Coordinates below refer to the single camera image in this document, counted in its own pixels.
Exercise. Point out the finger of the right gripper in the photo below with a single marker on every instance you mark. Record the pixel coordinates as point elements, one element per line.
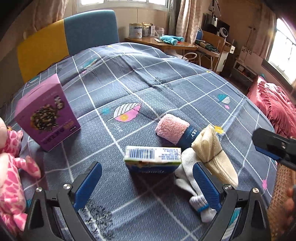
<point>282,150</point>

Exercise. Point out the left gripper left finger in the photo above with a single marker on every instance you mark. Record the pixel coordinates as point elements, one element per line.
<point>42,222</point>

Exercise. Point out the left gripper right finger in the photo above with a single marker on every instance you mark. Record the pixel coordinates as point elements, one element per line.
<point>252,222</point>

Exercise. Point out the cream cloth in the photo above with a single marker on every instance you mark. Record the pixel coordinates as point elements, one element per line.
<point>210,152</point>

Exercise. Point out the green blue tissue pack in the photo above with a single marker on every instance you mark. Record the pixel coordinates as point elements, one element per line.
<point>157,160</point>

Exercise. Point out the white sock blue stripe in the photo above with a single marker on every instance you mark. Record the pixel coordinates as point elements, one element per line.
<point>186,181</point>

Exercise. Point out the pink towel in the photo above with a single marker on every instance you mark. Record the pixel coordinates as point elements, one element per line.
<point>177,131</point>

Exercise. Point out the person's hand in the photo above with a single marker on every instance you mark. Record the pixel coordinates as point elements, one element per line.
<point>289,206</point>

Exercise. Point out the red ruffled blanket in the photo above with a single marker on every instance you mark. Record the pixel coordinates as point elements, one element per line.
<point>275,105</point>

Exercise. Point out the pink giraffe plush toy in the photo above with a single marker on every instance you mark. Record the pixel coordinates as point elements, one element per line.
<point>13,202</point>

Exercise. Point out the purple cardboard box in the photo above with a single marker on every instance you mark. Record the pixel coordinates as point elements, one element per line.
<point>45,114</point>

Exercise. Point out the grey checked bed sheet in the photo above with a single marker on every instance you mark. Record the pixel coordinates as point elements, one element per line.
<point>118,94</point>

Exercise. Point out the white desk fan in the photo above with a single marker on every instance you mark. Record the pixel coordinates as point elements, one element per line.
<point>223,32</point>

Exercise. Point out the wooden desk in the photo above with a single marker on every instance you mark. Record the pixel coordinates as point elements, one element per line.
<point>150,41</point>

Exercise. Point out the teal plush on desk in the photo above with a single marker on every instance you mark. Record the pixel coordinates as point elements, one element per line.
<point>171,40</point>

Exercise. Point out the beige curtain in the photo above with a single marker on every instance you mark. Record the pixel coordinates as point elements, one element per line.
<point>185,18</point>

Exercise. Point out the yellow blue grey headboard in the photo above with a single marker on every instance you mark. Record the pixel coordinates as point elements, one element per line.
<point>65,37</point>

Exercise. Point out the milk powder can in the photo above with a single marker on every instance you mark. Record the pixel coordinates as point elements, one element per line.
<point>135,30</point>

